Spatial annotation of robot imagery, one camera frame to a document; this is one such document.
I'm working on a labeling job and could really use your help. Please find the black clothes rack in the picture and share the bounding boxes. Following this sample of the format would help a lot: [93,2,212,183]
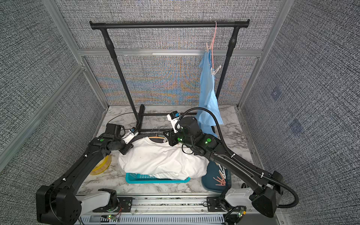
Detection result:
[89,19,250,133]

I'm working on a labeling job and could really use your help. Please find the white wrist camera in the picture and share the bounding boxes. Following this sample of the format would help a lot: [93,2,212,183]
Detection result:
[121,127,138,144]
[167,111,180,133]

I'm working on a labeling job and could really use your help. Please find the light blue t-shirt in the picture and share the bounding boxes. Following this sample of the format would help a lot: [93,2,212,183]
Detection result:
[196,51,223,137]

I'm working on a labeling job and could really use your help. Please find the white t-shirt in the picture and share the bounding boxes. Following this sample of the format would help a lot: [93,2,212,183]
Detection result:
[118,137,209,180]

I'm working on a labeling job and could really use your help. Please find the yellow bamboo steamer basket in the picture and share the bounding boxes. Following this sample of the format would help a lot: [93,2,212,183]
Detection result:
[90,155,112,175]

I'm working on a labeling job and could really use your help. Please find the dark teal clothespin tray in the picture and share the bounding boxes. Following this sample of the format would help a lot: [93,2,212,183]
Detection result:
[201,161,232,193]

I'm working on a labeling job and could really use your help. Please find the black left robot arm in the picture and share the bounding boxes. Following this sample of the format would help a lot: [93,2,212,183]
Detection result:
[36,123,138,225]

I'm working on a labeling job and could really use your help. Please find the beige clothespin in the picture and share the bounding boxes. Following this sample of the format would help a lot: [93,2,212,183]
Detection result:
[211,65,222,76]

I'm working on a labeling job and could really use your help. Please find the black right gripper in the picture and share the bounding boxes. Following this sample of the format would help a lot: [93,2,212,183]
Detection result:
[163,127,198,150]

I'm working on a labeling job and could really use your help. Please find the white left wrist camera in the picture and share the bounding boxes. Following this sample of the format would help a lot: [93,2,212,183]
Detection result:
[121,127,138,144]

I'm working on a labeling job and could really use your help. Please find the black corrugated cable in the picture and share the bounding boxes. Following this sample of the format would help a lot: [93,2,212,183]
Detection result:
[178,107,300,209]

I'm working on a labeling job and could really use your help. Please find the pile of pastel clothespins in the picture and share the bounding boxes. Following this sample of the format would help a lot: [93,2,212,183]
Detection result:
[213,164,227,187]

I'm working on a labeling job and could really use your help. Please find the yellow wooden hanger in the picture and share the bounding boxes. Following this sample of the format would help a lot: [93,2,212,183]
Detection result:
[148,136,164,140]

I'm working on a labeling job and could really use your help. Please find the pink clothes hanger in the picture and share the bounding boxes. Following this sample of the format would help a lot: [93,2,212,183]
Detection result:
[211,21,218,71]

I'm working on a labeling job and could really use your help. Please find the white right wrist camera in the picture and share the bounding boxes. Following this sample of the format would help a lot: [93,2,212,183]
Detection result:
[167,111,180,133]

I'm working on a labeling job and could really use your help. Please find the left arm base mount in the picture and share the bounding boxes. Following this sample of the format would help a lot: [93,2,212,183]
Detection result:
[92,197,133,213]

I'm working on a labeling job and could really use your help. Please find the teal plastic basket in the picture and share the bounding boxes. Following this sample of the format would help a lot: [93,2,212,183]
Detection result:
[125,173,191,184]

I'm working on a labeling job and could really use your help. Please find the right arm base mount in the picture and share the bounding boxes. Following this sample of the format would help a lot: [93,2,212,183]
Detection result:
[202,196,226,212]

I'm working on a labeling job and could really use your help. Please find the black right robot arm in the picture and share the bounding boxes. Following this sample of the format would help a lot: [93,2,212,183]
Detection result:
[163,117,284,218]

